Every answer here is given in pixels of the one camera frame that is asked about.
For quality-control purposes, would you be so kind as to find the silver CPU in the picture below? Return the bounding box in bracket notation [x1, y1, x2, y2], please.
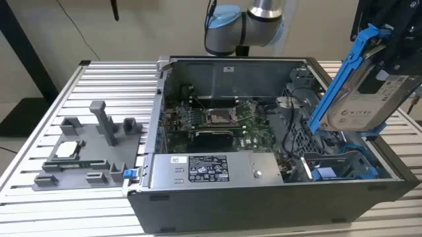
[54, 142, 81, 158]

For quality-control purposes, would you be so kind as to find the black hanging antenna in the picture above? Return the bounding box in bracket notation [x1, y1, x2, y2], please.
[109, 0, 120, 22]

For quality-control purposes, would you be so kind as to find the black wire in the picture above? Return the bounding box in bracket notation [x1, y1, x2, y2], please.
[281, 86, 321, 155]

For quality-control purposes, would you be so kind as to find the black monitor stand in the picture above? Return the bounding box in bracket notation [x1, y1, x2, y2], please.
[0, 0, 59, 138]

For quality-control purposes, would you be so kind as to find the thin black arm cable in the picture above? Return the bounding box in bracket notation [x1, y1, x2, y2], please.
[205, 0, 217, 27]

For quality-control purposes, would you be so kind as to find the grey metal disk bay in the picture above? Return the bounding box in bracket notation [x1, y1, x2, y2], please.
[266, 68, 395, 183]

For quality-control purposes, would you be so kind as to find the blue wire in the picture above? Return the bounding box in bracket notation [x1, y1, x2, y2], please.
[337, 143, 368, 159]

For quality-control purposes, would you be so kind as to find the thin black wall cable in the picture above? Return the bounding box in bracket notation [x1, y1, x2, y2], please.
[54, 0, 102, 61]

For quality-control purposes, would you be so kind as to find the silver power supply unit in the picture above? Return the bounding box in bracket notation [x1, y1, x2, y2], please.
[148, 152, 284, 190]

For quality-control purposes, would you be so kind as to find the grey plastic air shroud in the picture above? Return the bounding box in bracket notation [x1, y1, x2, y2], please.
[184, 61, 290, 97]

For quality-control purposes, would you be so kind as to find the black graphics card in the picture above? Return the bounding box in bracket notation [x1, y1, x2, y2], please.
[192, 130, 234, 152]

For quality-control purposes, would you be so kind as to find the thin metal locking lever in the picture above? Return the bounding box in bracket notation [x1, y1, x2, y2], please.
[193, 96, 209, 111]

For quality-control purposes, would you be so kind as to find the green RAM stick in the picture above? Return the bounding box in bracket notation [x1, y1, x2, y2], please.
[45, 159, 105, 169]

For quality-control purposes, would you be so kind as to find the green motherboard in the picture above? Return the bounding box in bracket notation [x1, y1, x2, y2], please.
[157, 98, 286, 154]

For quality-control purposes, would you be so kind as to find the black open PC case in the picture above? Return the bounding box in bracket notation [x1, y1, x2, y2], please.
[121, 55, 420, 234]

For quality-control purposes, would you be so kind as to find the grey parts rack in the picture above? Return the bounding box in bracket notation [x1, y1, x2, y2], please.
[31, 100, 144, 192]

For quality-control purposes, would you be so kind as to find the CPU socket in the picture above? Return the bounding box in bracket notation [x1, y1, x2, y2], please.
[204, 108, 240, 125]

